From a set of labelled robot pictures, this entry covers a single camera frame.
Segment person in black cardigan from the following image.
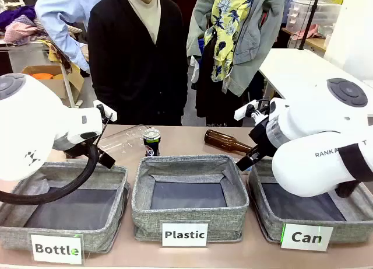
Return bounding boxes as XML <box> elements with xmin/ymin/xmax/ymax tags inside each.
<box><xmin>87</xmin><ymin>0</ymin><xmax>189</xmax><ymax>126</ymax></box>

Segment grey fabric basket bottle label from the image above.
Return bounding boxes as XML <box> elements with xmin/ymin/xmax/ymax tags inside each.
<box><xmin>0</xmin><ymin>160</ymin><xmax>131</xmax><ymax>254</ymax></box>

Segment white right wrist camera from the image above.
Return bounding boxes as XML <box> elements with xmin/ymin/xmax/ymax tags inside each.
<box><xmin>234</xmin><ymin>99</ymin><xmax>259</xmax><ymax>120</ymax></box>

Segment brown glass bottle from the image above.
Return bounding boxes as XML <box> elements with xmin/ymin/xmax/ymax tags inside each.
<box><xmin>203</xmin><ymin>129</ymin><xmax>253</xmax><ymax>156</ymax></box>

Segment dark upright drink can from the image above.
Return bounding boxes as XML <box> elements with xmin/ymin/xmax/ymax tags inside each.
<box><xmin>142</xmin><ymin>128</ymin><xmax>161</xmax><ymax>157</ymax></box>

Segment pile of colourful clothes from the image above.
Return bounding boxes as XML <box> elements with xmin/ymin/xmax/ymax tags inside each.
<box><xmin>0</xmin><ymin>5</ymin><xmax>50</xmax><ymax>45</ymax></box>

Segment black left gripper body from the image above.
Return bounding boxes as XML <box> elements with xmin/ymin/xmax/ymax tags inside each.
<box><xmin>65</xmin><ymin>144</ymin><xmax>117</xmax><ymax>169</ymax></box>

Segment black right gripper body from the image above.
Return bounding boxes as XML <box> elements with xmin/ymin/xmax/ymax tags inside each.
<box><xmin>248</xmin><ymin>116</ymin><xmax>278</xmax><ymax>162</ymax></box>

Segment grey fabric basket can label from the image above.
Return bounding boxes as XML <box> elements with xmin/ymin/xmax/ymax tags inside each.
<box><xmin>247</xmin><ymin>158</ymin><xmax>373</xmax><ymax>244</ymax></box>

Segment blue shirt person's hand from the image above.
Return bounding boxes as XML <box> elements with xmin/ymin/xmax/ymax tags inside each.
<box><xmin>79</xmin><ymin>44</ymin><xmax>90</xmax><ymax>63</ymax></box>

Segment brown cardboard box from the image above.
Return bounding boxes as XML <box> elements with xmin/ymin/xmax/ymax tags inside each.
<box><xmin>22</xmin><ymin>64</ymin><xmax>85</xmax><ymax>108</ymax></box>

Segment white Plastic label card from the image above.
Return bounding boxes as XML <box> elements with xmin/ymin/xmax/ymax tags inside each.
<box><xmin>161</xmin><ymin>222</ymin><xmax>209</xmax><ymax>248</ymax></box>

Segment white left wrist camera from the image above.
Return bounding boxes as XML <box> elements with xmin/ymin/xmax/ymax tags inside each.
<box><xmin>93</xmin><ymin>99</ymin><xmax>118</xmax><ymax>121</ymax></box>

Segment clear plastic bottle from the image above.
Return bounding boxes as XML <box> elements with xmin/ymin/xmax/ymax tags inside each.
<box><xmin>97</xmin><ymin>124</ymin><xmax>150</xmax><ymax>162</ymax></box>

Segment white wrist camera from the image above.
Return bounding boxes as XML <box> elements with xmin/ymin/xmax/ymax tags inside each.
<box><xmin>93</xmin><ymin>99</ymin><xmax>118</xmax><ymax>121</ymax></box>
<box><xmin>234</xmin><ymin>99</ymin><xmax>259</xmax><ymax>120</ymax></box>

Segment grey fabric basket plastic label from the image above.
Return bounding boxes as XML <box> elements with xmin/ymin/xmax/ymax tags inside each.
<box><xmin>131</xmin><ymin>154</ymin><xmax>251</xmax><ymax>243</ymax></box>

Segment white table leg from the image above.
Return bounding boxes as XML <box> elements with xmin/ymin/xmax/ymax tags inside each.
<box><xmin>59</xmin><ymin>55</ymin><xmax>83</xmax><ymax>109</ymax></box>

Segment pink cloth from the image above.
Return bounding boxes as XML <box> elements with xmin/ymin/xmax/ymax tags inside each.
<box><xmin>293</xmin><ymin>23</ymin><xmax>325</xmax><ymax>40</ymax></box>

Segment person in blue shirt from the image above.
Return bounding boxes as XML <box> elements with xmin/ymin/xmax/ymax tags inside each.
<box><xmin>34</xmin><ymin>0</ymin><xmax>117</xmax><ymax>73</ymax></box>

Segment clear plastic storage drawers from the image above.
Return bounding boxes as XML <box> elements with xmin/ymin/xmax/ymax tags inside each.
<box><xmin>285</xmin><ymin>0</ymin><xmax>342</xmax><ymax>38</ymax></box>

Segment white Can label card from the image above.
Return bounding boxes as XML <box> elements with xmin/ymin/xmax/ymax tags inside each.
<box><xmin>280</xmin><ymin>223</ymin><xmax>334</xmax><ymax>251</ymax></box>

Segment white Bottle label card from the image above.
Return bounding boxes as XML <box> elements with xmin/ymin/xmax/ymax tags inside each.
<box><xmin>30</xmin><ymin>233</ymin><xmax>84</xmax><ymax>265</ymax></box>

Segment white side table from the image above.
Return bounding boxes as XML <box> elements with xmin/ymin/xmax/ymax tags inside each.
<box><xmin>258</xmin><ymin>48</ymin><xmax>373</xmax><ymax>118</ymax></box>

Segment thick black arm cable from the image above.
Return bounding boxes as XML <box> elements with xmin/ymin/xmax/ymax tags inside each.
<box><xmin>0</xmin><ymin>143</ymin><xmax>100</xmax><ymax>205</ymax></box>

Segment black stand pole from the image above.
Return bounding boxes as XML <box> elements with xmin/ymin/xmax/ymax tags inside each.
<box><xmin>298</xmin><ymin>0</ymin><xmax>322</xmax><ymax>50</ymax></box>

